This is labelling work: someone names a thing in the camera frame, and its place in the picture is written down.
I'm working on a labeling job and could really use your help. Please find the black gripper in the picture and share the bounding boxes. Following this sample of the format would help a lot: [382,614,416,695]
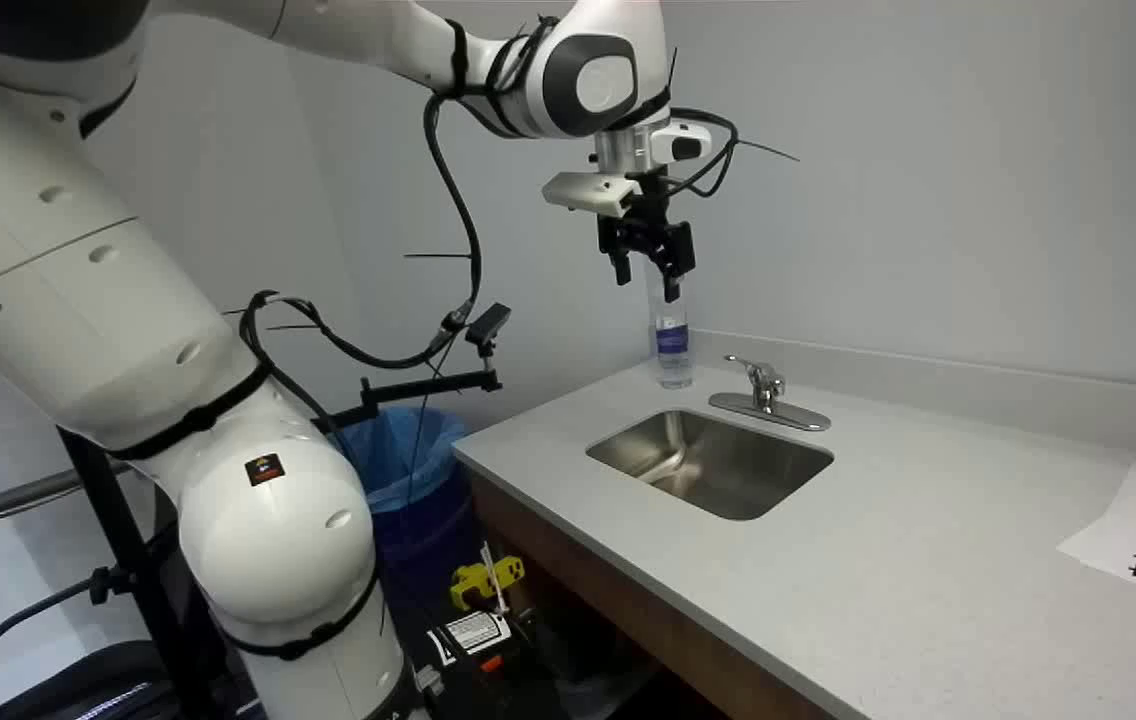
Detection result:
[594,170,699,308]

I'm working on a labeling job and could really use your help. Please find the chrome sink faucet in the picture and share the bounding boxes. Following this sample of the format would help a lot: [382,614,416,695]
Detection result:
[705,348,834,435]

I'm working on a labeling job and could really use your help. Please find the clear plastic water bottle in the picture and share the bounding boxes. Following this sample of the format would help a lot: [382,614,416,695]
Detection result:
[649,271,699,392]

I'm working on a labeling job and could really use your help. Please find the stainless steel sink basin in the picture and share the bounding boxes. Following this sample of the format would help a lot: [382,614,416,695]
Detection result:
[582,403,841,523]

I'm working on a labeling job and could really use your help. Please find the blue lined trash bin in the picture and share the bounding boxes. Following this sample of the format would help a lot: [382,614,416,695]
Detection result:
[329,403,480,618]

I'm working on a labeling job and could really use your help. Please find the wooden counter cabinet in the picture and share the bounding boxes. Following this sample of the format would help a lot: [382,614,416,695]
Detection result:
[465,468,841,720]

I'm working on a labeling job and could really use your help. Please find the yellow tool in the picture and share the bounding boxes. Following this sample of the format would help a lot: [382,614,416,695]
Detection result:
[447,553,531,612]

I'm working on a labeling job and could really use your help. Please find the black box with white label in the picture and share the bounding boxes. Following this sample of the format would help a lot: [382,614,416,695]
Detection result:
[425,606,519,674]

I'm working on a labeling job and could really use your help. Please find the black upright pole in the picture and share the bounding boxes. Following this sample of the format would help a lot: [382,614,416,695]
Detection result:
[54,425,224,720]

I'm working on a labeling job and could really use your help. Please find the black chair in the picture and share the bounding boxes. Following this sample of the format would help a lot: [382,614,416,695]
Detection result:
[0,569,189,720]

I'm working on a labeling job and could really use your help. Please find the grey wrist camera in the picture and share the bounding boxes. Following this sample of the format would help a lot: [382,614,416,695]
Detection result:
[539,169,649,220]

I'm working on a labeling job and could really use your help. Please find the long black arm cable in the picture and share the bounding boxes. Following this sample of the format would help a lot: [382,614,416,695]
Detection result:
[237,88,487,403]

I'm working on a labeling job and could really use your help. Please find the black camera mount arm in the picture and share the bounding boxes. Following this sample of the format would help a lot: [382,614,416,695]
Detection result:
[354,300,516,415]

